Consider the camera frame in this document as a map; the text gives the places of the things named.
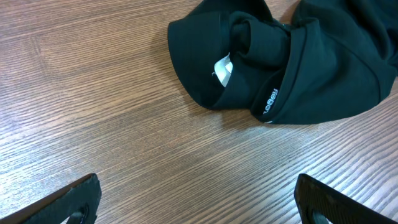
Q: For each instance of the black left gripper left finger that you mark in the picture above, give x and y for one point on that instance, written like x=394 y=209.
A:
x=76 y=202

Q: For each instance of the black polo shirt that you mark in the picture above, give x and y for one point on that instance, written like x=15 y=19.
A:
x=334 y=60

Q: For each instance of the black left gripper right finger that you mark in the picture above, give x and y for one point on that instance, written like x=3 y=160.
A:
x=319 y=203

